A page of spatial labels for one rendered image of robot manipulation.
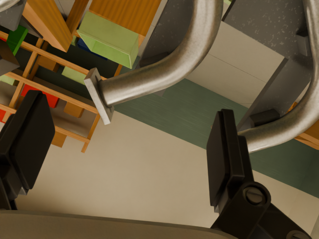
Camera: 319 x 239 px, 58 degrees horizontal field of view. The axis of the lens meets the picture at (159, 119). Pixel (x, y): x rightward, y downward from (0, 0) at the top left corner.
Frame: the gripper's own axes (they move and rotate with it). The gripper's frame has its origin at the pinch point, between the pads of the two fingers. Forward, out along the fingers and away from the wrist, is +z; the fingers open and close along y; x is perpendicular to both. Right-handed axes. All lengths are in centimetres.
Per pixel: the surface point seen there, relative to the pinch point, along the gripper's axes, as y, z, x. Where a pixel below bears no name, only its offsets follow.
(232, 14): 9.0, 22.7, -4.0
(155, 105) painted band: 1, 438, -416
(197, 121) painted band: 97, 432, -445
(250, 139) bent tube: 13.2, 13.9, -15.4
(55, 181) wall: -188, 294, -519
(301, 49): 18.0, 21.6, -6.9
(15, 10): -14.9, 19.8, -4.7
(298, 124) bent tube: 18.5, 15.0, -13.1
